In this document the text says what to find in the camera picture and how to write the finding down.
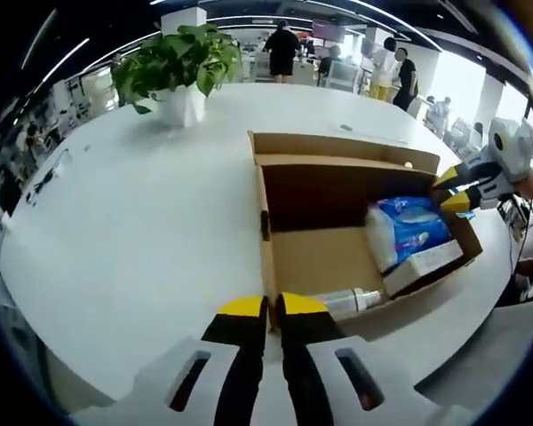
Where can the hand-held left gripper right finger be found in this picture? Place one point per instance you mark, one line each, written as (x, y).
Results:
(302, 337)

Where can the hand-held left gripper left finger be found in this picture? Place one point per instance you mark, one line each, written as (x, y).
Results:
(240, 337)

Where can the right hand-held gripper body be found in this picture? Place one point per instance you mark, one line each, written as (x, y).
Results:
(515, 151)

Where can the blue soft tissue pack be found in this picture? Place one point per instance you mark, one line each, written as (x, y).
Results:
(413, 226)

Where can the clear spray bottle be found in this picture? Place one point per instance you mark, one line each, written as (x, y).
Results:
(346, 302)

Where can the white carton box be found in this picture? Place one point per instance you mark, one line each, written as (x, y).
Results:
(426, 264)

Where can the brown cardboard shoe box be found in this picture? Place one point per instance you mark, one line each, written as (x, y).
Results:
(320, 248)

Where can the green potted plant white pot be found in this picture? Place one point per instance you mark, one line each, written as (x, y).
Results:
(177, 66)

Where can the pink wall screen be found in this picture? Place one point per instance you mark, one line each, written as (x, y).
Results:
(326, 30)

